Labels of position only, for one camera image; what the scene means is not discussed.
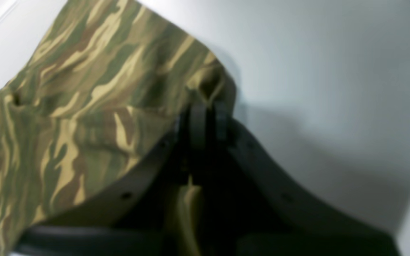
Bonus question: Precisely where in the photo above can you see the camouflage T-shirt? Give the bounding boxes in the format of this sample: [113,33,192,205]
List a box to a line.
[0,0,236,256]

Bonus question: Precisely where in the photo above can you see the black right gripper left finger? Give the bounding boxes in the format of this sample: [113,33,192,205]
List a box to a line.
[13,105,209,256]

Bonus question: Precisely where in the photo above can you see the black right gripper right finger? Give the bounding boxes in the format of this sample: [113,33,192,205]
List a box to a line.
[212,102,400,256]

